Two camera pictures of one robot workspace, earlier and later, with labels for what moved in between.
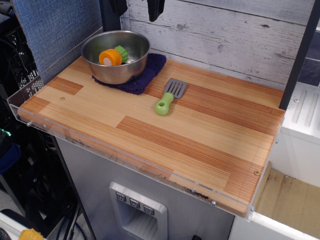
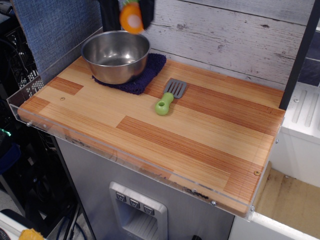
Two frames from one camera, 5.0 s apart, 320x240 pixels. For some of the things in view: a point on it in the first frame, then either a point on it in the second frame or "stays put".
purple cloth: [138, 84] stays put
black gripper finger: [120, 6] to [110, 15]
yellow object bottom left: [30, 234] stays put
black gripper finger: [155, 7] to [147, 11]
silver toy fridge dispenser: [140, 218] stays put
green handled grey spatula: [174, 88] stays put
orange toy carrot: [113, 56] to [131, 18]
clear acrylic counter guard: [205, 137] stays put
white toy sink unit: [288, 206] stays put
